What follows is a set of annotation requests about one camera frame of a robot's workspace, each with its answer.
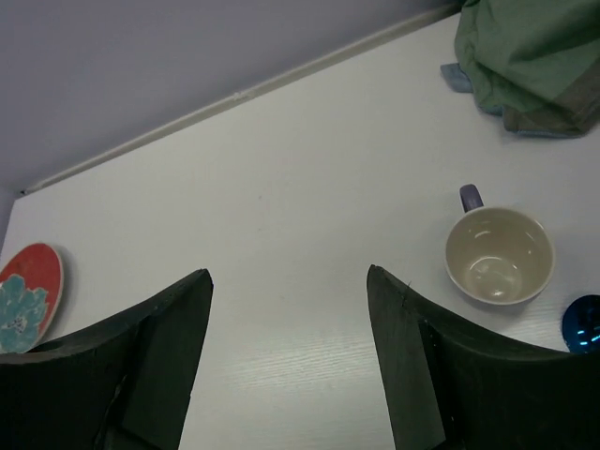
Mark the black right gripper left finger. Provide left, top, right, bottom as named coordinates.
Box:
left=1, top=269, right=213, bottom=449

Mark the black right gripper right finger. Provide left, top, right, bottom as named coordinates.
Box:
left=367, top=265, right=599, bottom=449

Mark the green beige patchwork cloth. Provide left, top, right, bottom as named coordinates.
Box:
left=441, top=1, right=599, bottom=138

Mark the purple mug cream inside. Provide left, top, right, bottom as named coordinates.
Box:
left=444, top=184, right=556, bottom=307

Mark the red floral plate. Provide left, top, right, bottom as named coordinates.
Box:
left=0, top=243, right=65, bottom=353

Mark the blue metallic spoon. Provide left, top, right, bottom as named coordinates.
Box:
left=562, top=294, right=600, bottom=354

